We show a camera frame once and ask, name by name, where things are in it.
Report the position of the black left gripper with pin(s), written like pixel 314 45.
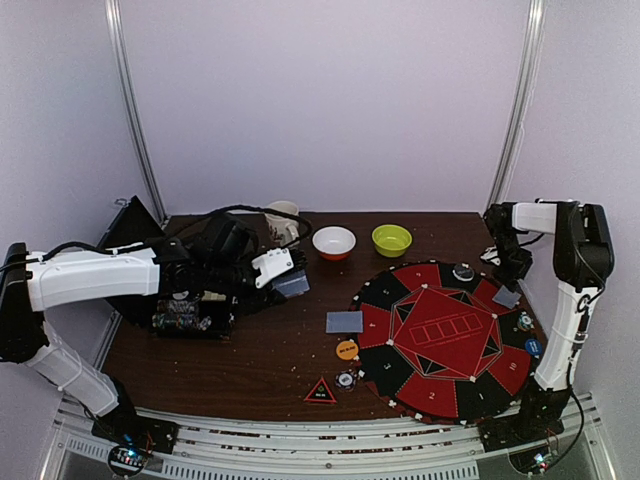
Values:
pixel 264 298

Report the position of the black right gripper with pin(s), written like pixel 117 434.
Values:
pixel 516 265

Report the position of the dealt card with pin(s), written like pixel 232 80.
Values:
pixel 344 322
pixel 506 298

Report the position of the black round dealer puck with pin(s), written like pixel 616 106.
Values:
pixel 463 272

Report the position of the poker chip stack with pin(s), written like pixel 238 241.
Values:
pixel 525 322
pixel 346 380

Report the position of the blue grey cloth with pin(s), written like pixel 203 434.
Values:
pixel 292 284

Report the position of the blue small blind button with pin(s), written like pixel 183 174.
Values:
pixel 533 347

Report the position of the orange big blind button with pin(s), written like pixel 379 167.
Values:
pixel 347 350

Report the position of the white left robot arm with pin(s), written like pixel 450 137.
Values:
pixel 44 294

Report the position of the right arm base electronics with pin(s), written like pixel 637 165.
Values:
pixel 538 418

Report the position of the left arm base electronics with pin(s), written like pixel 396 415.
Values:
pixel 137 445

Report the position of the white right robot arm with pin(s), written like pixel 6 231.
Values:
pixel 583 259

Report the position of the black poker chip case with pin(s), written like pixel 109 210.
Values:
pixel 134 223

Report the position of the ceramic coral pattern mug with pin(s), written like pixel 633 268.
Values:
pixel 283 230

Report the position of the front poker chip stacks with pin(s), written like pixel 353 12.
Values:
pixel 179 316

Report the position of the red black poker mat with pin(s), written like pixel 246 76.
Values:
pixel 436 346

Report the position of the white orange bowl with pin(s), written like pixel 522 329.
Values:
pixel 334 243

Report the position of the lime green bowl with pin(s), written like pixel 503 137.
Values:
pixel 391 241

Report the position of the black red triangular all-in marker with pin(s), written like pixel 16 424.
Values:
pixel 321 393

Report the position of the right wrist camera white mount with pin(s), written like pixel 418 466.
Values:
pixel 491 256

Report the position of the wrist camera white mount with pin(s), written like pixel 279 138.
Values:
pixel 491 256
pixel 270 265

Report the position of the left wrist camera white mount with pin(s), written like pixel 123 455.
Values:
pixel 270 265

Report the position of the aluminium front table rail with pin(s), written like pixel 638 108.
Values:
pixel 397 448

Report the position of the right aluminium frame post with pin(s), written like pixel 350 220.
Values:
pixel 525 86

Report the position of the aluminium frame post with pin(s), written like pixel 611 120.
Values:
pixel 525 86
pixel 117 37

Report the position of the left aluminium frame post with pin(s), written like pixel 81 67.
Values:
pixel 117 37

